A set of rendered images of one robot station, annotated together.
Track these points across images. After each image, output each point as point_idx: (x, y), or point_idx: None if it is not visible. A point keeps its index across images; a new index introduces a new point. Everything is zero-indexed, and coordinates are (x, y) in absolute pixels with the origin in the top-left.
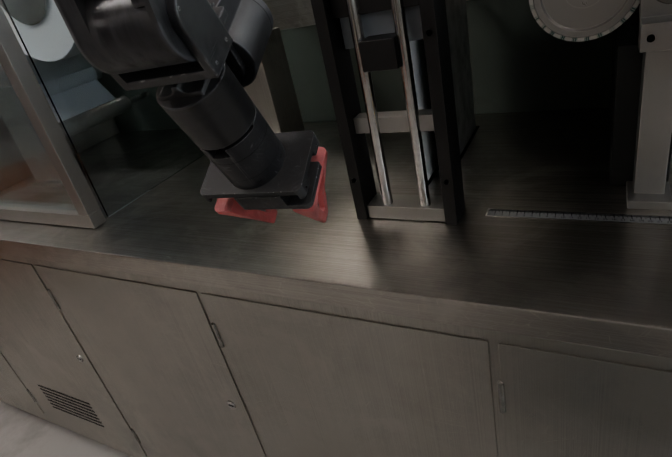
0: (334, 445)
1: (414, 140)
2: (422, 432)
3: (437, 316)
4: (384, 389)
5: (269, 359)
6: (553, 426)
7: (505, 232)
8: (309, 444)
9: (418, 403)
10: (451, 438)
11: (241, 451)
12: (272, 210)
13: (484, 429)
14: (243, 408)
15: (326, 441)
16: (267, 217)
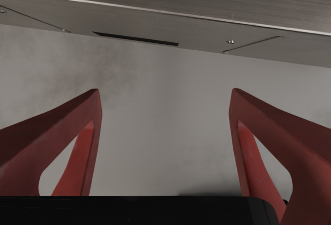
0: (112, 27)
1: None
2: (198, 32)
3: (287, 35)
4: (173, 22)
5: (38, 3)
6: (320, 41)
7: None
8: (88, 25)
9: (204, 27)
10: (223, 35)
11: (21, 20)
12: (95, 111)
13: (257, 36)
14: (15, 13)
15: (105, 26)
16: (96, 142)
